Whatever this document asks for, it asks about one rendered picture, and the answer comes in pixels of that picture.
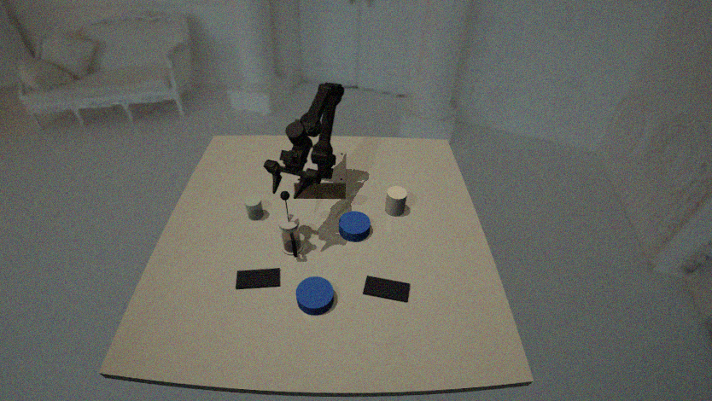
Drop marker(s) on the glass french press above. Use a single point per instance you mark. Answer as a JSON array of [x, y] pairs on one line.
[[290, 231]]

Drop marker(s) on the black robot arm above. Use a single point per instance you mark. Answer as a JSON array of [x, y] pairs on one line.
[[309, 125]]

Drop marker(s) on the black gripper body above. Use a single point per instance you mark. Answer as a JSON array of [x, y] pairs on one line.
[[294, 169]]

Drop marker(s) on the beige cylinder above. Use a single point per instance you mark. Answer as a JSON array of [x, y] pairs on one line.
[[396, 201]]

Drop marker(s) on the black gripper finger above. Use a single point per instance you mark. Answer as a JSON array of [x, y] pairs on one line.
[[304, 182], [276, 179]]

